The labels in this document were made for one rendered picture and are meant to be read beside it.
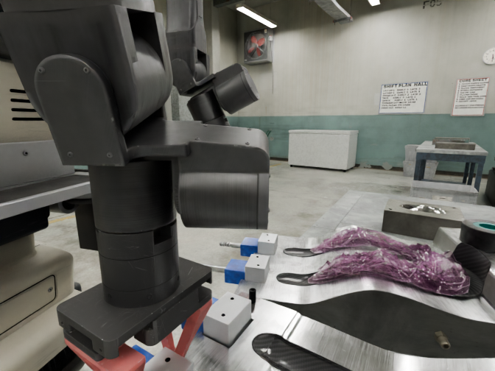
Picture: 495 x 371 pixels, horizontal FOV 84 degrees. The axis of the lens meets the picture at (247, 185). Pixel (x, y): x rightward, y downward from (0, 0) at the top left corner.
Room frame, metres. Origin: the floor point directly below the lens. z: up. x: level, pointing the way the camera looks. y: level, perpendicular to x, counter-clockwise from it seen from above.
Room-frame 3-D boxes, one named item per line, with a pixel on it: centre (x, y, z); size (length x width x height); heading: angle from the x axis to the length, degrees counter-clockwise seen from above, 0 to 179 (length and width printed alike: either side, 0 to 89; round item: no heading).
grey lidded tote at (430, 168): (5.78, -3.64, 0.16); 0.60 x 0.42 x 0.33; 51
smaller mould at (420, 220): (0.82, -0.54, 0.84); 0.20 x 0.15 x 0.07; 59
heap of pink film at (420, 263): (0.46, -0.25, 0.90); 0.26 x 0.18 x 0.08; 76
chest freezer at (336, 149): (7.00, -1.88, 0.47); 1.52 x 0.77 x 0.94; 55
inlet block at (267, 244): (0.58, 0.00, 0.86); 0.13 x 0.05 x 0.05; 76
